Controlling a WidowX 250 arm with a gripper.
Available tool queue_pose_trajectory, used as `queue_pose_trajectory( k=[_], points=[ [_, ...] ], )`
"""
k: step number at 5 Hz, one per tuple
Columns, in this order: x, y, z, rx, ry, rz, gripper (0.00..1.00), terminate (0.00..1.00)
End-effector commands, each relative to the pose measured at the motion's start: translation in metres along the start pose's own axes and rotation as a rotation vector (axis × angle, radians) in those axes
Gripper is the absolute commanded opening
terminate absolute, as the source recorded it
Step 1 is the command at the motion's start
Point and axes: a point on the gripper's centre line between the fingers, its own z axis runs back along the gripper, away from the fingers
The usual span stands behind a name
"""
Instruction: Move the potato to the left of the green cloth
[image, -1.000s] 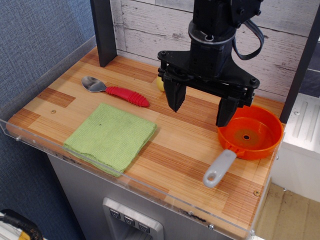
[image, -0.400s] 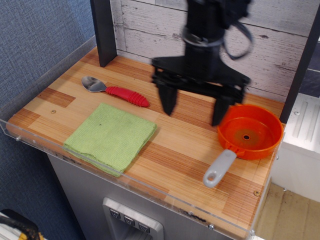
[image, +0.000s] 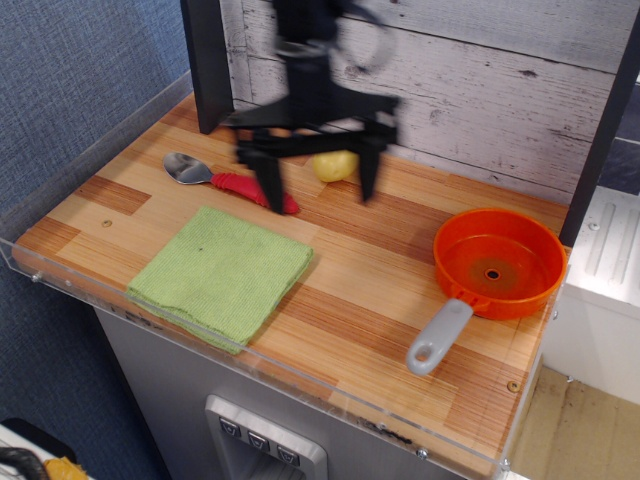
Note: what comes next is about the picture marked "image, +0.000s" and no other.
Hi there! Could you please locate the red handled metal spoon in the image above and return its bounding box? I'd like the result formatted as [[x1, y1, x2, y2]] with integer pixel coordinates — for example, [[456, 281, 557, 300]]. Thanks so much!
[[162, 152, 300, 214]]

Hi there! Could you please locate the yellow potato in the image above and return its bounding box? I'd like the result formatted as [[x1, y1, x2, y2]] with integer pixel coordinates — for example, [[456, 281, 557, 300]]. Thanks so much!
[[312, 150, 359, 183]]

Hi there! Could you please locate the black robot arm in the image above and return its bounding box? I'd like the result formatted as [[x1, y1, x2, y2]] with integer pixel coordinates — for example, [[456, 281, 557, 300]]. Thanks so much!
[[227, 1, 399, 214]]

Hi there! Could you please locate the clear acrylic table guard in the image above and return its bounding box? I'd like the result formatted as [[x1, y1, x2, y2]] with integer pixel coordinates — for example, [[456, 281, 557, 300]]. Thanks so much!
[[1, 76, 567, 479]]

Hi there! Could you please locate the dark right vertical post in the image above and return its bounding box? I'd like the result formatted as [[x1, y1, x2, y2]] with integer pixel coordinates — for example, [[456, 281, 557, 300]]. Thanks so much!
[[559, 13, 639, 248]]

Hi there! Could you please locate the orange pot grey handle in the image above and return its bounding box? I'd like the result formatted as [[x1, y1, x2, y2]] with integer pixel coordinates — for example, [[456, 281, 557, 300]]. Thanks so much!
[[406, 208, 567, 376]]

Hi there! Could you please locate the white side cabinet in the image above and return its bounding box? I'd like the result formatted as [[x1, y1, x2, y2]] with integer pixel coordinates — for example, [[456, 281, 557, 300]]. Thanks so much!
[[542, 186, 639, 403]]

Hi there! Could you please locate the yellow black object bottom left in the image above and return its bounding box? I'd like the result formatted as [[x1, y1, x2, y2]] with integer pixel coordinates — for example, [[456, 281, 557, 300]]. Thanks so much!
[[1, 418, 90, 480]]

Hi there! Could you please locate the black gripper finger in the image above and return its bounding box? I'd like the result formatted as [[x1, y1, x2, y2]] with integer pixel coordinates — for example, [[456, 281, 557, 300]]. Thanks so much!
[[357, 144, 381, 202], [248, 152, 284, 214]]

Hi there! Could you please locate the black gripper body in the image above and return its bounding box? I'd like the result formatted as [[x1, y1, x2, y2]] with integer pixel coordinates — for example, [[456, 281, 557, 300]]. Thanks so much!
[[227, 55, 400, 163]]

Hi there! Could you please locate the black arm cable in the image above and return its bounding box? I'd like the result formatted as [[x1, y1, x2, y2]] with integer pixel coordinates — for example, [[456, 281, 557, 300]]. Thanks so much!
[[339, 0, 396, 74]]

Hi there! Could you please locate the grey cabinet with dispenser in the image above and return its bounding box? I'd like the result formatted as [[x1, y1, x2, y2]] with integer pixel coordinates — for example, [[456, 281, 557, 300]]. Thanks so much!
[[97, 310, 457, 479]]

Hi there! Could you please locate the green cloth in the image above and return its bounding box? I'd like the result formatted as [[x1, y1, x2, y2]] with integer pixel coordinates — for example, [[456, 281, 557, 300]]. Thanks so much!
[[127, 207, 314, 355]]

